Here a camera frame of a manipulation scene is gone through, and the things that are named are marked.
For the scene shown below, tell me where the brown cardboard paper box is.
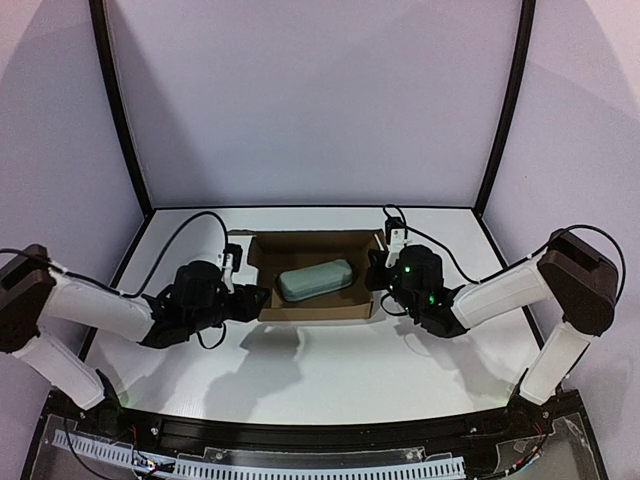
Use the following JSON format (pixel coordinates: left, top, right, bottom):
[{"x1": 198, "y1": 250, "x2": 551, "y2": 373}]
[{"x1": 247, "y1": 230, "x2": 382, "y2": 322}]

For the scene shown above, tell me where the pale green rectangular block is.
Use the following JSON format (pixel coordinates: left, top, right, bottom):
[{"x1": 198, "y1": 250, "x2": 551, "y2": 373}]
[{"x1": 278, "y1": 259, "x2": 354, "y2": 303}]

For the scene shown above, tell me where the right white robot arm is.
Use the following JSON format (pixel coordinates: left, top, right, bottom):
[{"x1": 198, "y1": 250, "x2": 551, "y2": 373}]
[{"x1": 365, "y1": 218, "x2": 627, "y2": 405}]

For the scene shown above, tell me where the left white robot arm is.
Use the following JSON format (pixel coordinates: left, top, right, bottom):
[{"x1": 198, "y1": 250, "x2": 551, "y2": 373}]
[{"x1": 1, "y1": 244, "x2": 270, "y2": 411}]

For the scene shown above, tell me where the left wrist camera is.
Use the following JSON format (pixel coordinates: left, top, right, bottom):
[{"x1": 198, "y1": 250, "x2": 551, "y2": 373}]
[{"x1": 219, "y1": 243, "x2": 243, "y2": 294}]

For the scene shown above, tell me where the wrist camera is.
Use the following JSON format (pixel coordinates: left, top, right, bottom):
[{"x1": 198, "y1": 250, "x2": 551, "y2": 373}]
[
  {"x1": 219, "y1": 243, "x2": 243, "y2": 294},
  {"x1": 385, "y1": 217, "x2": 409, "y2": 268}
]

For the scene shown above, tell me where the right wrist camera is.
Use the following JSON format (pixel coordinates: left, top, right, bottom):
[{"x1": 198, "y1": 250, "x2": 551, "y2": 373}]
[{"x1": 385, "y1": 217, "x2": 409, "y2": 268}]

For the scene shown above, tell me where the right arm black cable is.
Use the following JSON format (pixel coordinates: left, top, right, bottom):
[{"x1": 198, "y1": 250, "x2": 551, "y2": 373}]
[{"x1": 382, "y1": 202, "x2": 626, "y2": 306}]

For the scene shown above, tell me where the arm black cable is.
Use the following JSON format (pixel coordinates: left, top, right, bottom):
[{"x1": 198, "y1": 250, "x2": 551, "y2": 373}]
[
  {"x1": 382, "y1": 202, "x2": 626, "y2": 306},
  {"x1": 0, "y1": 210, "x2": 231, "y2": 301}
]

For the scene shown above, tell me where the black enclosure frame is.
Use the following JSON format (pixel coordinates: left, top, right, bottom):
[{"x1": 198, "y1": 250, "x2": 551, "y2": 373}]
[{"x1": 88, "y1": 1, "x2": 536, "y2": 287}]

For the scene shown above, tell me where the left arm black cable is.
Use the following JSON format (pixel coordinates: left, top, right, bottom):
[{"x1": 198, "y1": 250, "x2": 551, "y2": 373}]
[{"x1": 0, "y1": 210, "x2": 231, "y2": 301}]

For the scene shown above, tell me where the white slotted cable duct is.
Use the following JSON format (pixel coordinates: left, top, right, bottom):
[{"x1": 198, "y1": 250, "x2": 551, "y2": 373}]
[{"x1": 48, "y1": 429, "x2": 466, "y2": 480}]

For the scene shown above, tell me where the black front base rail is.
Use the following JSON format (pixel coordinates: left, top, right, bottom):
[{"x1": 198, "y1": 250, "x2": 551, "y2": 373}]
[{"x1": 29, "y1": 387, "x2": 609, "y2": 480}]

